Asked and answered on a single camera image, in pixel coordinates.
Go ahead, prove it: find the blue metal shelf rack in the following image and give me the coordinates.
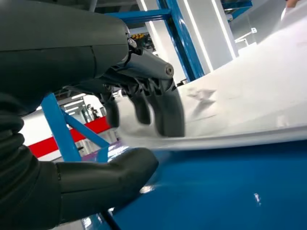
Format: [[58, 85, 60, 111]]
[[41, 0, 307, 230], [221, 0, 253, 21]]

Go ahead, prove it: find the red barrier tape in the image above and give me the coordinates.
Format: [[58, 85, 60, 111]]
[[28, 116, 111, 159]]

